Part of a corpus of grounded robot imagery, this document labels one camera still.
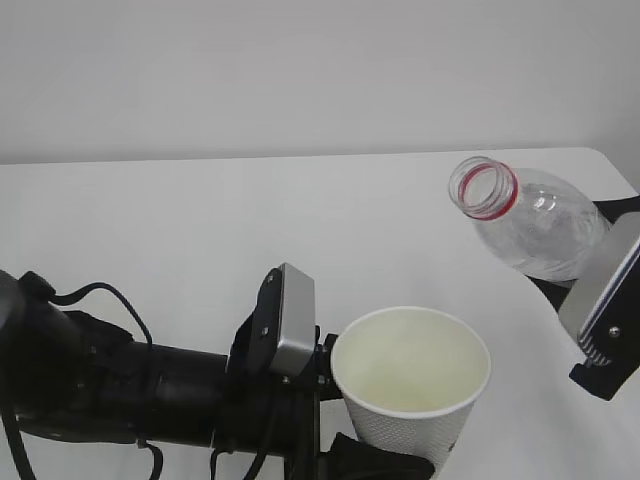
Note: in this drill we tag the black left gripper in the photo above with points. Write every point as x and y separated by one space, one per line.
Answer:
270 414

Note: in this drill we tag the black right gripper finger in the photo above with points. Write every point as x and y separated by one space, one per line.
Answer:
617 217
554 292

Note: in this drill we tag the clear Nongfu Spring water bottle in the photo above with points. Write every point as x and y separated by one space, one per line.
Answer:
533 221

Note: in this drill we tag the white paper coffee cup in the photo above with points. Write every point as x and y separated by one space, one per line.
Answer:
409 377

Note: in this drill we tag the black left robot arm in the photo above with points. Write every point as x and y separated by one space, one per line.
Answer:
67 376

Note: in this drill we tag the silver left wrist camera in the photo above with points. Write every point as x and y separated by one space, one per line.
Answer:
283 334

